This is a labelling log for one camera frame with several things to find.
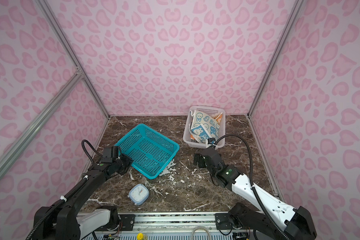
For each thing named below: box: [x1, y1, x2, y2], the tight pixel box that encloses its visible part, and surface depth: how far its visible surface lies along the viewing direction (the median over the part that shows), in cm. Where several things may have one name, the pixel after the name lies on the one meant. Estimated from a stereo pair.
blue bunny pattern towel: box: [188, 110, 220, 144], surface depth 105 cm
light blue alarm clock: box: [129, 183, 150, 206], surface depth 82 cm
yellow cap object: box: [136, 232, 148, 240], surface depth 65 cm
